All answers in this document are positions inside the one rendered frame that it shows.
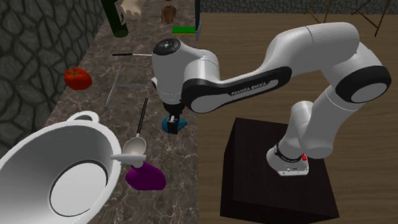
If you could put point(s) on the brown cup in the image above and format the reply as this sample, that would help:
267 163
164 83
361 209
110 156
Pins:
168 15

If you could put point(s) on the purple rounded object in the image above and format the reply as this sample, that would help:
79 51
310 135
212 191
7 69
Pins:
147 178

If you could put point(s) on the dark robot stand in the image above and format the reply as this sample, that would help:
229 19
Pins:
259 180

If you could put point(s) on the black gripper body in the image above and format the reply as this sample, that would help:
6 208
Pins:
172 109

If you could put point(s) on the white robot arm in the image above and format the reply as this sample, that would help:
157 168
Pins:
324 46

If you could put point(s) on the dark green bottle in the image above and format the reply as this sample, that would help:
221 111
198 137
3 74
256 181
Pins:
113 12

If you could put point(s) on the green sponge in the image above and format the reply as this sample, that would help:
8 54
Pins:
183 30

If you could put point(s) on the thin-legged chair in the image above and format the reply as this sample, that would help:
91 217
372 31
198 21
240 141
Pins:
326 9
381 18

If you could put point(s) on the grey knife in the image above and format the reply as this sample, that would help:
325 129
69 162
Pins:
113 87

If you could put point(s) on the cream figure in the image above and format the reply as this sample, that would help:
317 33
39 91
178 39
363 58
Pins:
133 4

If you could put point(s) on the red tomato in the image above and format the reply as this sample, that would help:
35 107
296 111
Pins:
77 78

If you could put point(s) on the small blue object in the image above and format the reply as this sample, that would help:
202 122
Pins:
165 125

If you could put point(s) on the dark blue cabinet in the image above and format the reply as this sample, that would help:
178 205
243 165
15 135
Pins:
197 15

